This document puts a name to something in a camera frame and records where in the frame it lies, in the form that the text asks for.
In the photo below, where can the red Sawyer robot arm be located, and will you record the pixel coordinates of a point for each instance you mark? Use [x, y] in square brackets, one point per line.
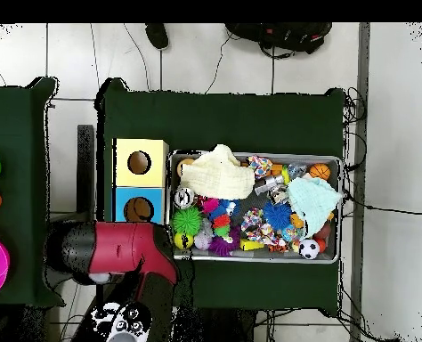
[118, 245]

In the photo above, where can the small orange basketball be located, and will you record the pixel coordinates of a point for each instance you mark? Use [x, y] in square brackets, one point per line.
[319, 171]

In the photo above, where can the crushed silver can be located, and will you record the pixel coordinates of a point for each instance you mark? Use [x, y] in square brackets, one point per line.
[184, 197]

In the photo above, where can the yellow ball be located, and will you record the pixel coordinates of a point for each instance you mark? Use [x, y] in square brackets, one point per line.
[183, 241]

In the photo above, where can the shallow mesh bin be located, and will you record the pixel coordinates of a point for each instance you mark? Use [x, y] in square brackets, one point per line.
[232, 257]

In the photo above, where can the black backpack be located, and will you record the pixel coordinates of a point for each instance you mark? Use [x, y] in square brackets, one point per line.
[285, 35]

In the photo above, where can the mint green cloth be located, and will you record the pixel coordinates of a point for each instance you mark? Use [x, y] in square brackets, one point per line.
[314, 203]

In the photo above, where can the green spiky ball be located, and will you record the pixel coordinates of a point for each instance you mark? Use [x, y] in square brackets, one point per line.
[186, 221]

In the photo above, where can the dark green tablecloth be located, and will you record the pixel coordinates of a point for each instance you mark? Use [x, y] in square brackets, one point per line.
[132, 114]
[18, 142]

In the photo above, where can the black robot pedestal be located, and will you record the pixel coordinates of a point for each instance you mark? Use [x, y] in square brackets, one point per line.
[214, 327]

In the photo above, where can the wooden box with three holes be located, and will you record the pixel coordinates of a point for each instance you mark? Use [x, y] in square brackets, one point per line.
[154, 171]

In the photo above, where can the colourful knotted cloth toy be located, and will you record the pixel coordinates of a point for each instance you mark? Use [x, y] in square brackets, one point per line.
[252, 217]

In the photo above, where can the person's foot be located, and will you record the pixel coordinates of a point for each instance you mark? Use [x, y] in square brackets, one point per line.
[157, 35]

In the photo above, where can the blue spiky toy with eyes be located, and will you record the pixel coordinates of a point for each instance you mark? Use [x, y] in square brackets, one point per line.
[277, 215]

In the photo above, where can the small soccer ball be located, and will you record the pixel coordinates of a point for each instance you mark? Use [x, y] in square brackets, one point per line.
[309, 248]

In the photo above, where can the multicolour spiky caterpillar toy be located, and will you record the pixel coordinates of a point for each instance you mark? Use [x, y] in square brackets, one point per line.
[210, 205]

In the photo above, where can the cream yellow cloth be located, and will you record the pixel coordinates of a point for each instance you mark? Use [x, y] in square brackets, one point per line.
[214, 174]

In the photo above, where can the black stand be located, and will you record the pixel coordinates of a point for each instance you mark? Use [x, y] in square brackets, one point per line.
[85, 171]

